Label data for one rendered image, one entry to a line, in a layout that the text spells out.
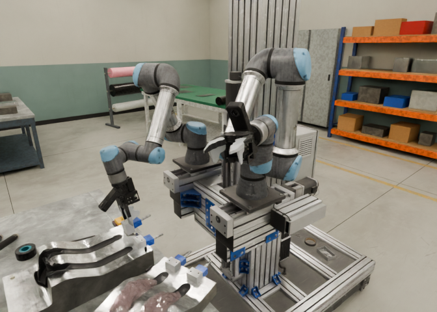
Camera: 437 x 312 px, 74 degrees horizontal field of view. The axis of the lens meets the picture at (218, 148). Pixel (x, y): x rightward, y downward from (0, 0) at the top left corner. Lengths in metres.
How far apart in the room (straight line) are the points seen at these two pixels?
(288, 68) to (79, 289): 1.10
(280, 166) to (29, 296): 1.04
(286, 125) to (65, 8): 6.92
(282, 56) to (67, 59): 6.80
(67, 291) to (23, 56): 6.61
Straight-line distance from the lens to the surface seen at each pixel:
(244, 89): 1.12
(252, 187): 1.32
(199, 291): 1.17
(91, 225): 1.72
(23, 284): 1.39
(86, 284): 1.25
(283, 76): 1.14
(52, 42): 7.61
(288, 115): 1.18
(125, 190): 1.35
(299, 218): 1.41
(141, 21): 8.28
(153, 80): 1.42
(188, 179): 1.69
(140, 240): 1.32
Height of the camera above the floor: 1.69
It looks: 19 degrees down
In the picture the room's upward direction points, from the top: straight up
